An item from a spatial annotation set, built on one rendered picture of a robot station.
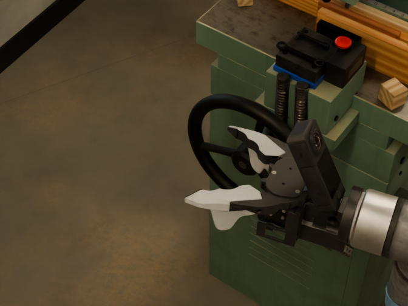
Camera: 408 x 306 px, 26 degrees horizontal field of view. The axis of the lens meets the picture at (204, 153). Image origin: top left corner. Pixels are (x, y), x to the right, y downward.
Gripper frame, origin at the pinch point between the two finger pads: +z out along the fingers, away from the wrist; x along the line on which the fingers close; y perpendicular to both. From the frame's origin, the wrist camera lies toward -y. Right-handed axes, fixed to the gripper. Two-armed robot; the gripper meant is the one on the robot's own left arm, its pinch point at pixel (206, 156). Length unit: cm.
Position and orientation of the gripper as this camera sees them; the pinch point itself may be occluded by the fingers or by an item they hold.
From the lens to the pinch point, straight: 112.5
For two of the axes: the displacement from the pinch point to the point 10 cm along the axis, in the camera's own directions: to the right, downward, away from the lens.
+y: -0.5, 7.5, 6.6
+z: -9.3, -2.8, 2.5
